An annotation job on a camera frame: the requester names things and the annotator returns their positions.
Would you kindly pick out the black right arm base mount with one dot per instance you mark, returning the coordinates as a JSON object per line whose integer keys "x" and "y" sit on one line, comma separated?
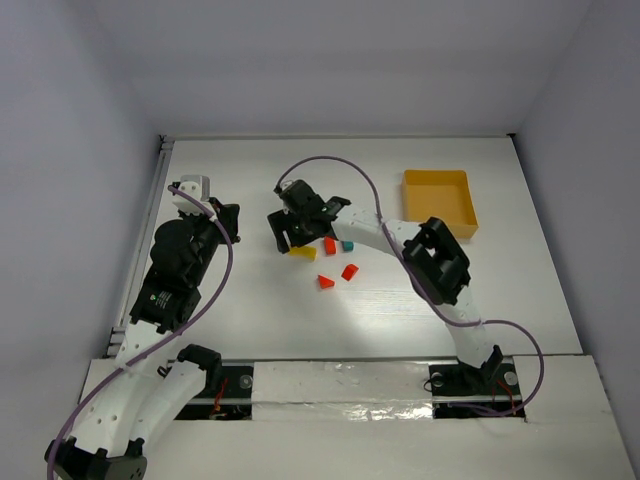
{"x": 453, "y": 380}

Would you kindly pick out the aluminium rail left edge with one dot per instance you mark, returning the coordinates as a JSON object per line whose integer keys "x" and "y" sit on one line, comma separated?
{"x": 137, "y": 266}

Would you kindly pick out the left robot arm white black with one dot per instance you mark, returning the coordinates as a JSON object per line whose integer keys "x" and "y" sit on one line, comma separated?
{"x": 109, "y": 434}

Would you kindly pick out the red triangle block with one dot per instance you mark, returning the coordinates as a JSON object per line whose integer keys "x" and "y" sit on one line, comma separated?
{"x": 325, "y": 282}

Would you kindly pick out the yellow plastic tray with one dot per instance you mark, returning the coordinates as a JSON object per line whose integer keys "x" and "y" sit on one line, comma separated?
{"x": 444, "y": 194}

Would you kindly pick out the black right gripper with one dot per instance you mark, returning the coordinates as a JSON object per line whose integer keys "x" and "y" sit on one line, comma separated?
{"x": 288, "y": 230}

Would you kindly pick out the white foam base board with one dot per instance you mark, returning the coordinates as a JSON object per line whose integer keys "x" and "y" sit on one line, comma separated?
{"x": 374, "y": 420}

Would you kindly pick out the teal rectangular block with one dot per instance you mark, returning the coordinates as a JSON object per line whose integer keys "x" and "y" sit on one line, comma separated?
{"x": 347, "y": 246}

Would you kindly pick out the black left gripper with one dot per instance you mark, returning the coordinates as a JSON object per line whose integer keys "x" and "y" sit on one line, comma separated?
{"x": 226, "y": 220}

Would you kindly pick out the red rectangular block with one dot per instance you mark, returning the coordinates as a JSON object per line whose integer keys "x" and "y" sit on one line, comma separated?
{"x": 329, "y": 246}

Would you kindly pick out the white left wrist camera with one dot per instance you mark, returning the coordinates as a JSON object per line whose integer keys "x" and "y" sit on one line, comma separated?
{"x": 190, "y": 194}

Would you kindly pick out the red wedge block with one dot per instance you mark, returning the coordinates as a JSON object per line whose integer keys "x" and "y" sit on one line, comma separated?
{"x": 349, "y": 272}

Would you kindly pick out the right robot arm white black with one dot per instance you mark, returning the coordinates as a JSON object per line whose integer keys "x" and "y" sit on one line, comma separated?
{"x": 436, "y": 264}

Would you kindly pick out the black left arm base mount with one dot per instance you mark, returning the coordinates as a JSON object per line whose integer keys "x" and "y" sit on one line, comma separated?
{"x": 235, "y": 382}

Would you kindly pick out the yellow arch block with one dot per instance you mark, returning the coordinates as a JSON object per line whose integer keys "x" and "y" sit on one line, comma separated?
{"x": 306, "y": 252}

